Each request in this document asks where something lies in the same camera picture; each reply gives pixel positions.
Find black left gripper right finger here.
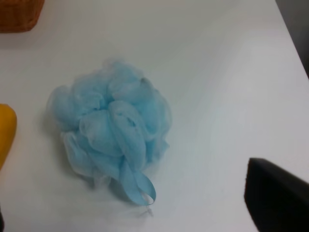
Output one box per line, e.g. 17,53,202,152
244,158,309,232

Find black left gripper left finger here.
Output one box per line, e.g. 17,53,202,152
0,212,5,232

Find yellow mango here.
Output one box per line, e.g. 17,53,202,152
0,103,17,169

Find blue mesh bath loofah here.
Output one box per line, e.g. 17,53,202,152
47,60,171,206

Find orange wicker basket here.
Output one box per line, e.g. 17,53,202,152
0,0,45,33

